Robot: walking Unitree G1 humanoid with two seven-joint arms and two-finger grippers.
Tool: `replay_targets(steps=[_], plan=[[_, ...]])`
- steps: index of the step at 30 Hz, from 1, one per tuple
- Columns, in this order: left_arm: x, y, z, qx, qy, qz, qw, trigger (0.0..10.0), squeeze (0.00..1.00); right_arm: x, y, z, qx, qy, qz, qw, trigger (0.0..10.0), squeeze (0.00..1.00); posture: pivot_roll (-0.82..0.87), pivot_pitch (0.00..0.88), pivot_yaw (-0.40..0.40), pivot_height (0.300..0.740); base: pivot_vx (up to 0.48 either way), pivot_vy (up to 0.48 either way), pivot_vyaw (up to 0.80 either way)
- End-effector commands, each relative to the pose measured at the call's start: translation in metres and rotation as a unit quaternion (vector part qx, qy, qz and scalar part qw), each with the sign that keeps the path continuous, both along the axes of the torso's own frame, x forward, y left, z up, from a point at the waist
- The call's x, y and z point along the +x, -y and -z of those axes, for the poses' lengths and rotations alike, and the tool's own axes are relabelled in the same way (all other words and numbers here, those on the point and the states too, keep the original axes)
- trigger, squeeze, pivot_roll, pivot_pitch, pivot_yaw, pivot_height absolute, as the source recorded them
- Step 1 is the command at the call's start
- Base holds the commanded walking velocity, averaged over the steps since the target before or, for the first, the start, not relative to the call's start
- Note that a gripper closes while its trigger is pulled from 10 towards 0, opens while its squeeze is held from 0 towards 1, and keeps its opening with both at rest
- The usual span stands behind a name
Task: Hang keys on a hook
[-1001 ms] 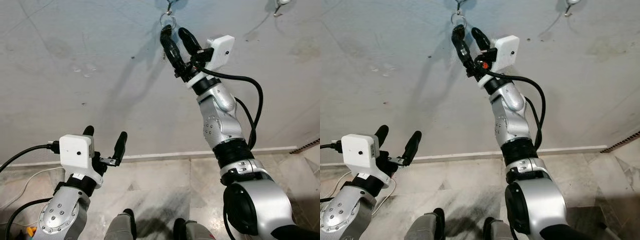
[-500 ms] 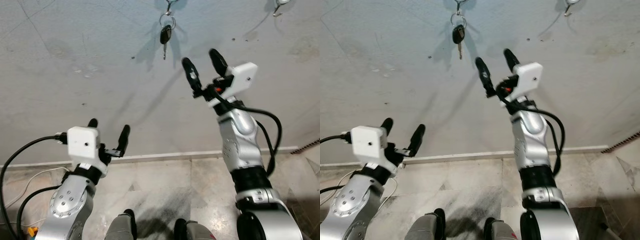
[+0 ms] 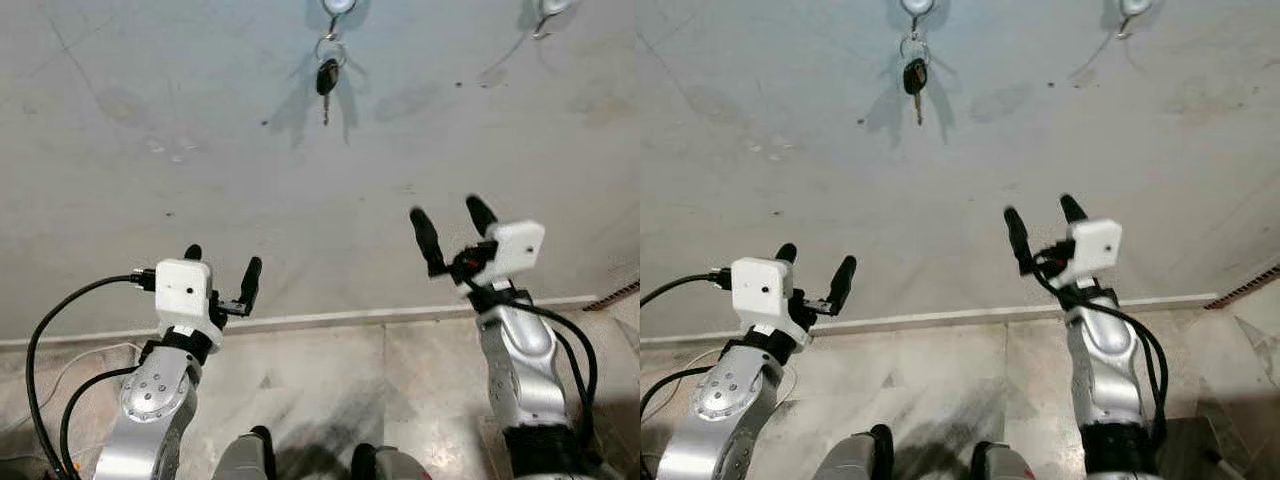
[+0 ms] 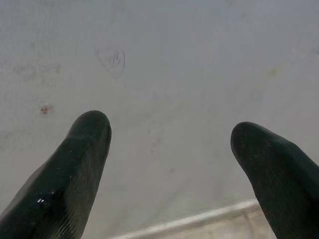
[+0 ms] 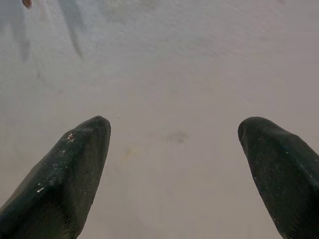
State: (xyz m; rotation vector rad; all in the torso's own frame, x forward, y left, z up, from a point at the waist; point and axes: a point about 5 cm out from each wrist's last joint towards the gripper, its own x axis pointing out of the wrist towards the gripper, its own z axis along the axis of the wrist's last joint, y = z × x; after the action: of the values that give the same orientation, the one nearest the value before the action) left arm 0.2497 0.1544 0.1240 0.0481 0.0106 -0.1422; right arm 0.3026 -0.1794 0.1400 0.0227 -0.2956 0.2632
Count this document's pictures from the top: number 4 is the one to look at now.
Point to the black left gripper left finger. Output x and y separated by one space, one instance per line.
62 184

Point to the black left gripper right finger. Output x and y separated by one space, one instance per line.
281 184

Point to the white wall baseboard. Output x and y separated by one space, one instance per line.
199 219

